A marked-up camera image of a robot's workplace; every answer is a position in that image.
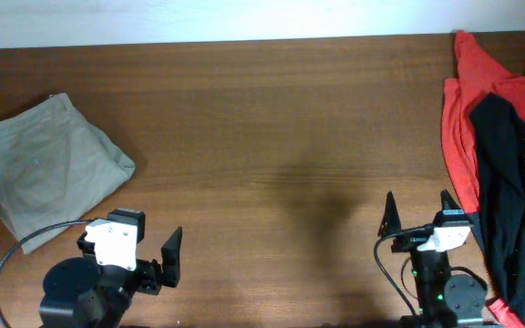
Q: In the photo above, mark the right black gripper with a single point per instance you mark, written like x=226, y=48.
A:
x=412, y=243

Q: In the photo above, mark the khaki shorts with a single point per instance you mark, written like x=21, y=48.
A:
x=54, y=167

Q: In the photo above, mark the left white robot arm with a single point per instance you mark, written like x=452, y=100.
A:
x=81, y=293

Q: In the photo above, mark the black garment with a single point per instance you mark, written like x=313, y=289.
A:
x=500, y=146

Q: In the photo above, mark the red garment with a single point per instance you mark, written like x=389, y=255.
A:
x=478, y=75

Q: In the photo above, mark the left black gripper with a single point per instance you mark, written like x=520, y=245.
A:
x=154, y=274

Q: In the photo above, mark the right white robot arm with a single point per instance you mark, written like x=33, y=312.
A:
x=447, y=296

